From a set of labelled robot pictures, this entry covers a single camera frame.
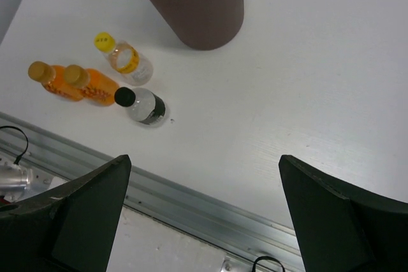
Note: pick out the orange bottle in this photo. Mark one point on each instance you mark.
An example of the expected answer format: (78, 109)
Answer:
(92, 84)
(51, 77)

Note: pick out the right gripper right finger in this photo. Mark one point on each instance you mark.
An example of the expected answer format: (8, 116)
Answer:
(342, 227)

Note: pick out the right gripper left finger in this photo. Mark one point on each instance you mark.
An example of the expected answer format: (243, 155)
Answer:
(71, 227)

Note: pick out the clear bottle yellow cap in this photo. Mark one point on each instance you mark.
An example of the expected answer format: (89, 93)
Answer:
(123, 58)

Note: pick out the aluminium table frame rail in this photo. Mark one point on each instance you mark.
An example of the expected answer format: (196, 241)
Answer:
(237, 231)

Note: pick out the clear bottle black cap left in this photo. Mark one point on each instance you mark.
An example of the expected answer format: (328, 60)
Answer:
(141, 105)

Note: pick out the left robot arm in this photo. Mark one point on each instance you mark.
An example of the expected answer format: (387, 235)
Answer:
(16, 182)

